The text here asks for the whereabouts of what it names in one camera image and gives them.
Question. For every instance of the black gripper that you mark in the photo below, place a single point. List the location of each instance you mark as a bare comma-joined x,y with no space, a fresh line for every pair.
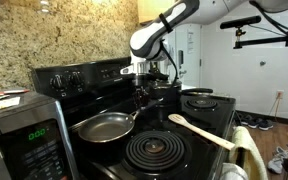
142,84

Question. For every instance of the wooden slotted spatula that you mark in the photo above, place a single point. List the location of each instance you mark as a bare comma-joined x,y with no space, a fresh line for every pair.
176,118

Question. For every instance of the grey non-stick frying pan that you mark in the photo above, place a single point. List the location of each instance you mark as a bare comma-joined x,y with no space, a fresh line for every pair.
109,126

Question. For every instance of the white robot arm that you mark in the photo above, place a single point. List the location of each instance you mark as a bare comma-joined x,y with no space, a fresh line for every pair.
146,43

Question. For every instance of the black electric stove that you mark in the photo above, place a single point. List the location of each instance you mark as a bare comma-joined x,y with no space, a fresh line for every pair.
156,148

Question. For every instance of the black lidded pot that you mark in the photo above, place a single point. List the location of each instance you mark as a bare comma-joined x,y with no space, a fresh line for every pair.
164,89

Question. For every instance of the wooden upper cabinet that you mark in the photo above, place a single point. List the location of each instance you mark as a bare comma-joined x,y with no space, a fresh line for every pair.
150,9

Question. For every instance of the grey-blue hanging towel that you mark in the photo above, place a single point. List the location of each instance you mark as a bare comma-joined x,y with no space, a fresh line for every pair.
232,171

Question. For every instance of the black microwave oven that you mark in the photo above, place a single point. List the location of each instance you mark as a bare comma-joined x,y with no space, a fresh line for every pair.
34,141

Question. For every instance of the dark sneakers on floor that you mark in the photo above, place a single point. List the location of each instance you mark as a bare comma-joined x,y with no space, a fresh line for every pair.
262,124

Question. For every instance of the cream hanging towel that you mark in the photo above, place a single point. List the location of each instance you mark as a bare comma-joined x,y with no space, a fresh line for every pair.
253,163

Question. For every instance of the papers on microwave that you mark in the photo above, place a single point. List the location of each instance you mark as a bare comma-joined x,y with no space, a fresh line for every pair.
10,98

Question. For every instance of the white sneaker on floor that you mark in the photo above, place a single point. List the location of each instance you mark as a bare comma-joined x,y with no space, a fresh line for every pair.
275,165

